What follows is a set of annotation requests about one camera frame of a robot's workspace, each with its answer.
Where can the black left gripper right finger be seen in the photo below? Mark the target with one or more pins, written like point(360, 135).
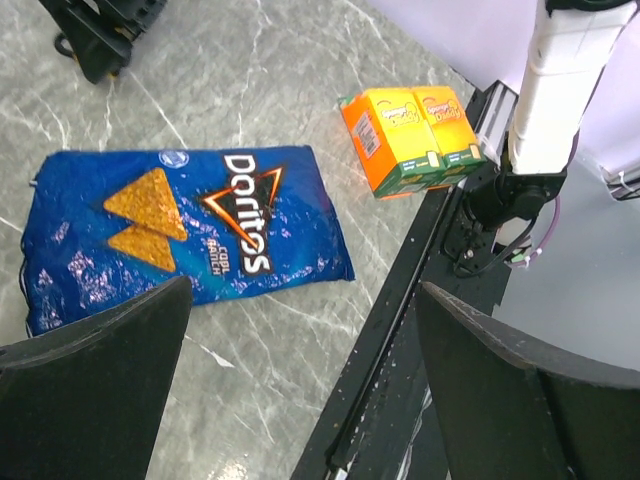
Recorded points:
point(511, 406)

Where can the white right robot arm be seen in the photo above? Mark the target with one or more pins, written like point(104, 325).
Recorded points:
point(570, 46)

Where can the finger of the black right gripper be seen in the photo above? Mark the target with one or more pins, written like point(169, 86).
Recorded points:
point(72, 21)

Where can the blue Doritos chip bag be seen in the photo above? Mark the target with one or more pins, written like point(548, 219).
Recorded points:
point(105, 227)

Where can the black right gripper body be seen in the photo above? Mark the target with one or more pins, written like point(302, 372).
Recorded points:
point(133, 17)

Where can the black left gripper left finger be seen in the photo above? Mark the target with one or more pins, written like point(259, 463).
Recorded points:
point(85, 401)

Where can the yellow padlock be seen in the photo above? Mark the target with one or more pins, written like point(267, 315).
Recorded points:
point(100, 52)

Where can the left yellow sponge pack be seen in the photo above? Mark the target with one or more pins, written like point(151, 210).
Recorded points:
point(394, 143)

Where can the yellow sponge pack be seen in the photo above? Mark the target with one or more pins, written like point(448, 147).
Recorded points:
point(394, 143)
point(457, 147)

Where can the right yellow sponge pack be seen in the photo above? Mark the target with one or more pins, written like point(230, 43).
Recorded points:
point(457, 147)

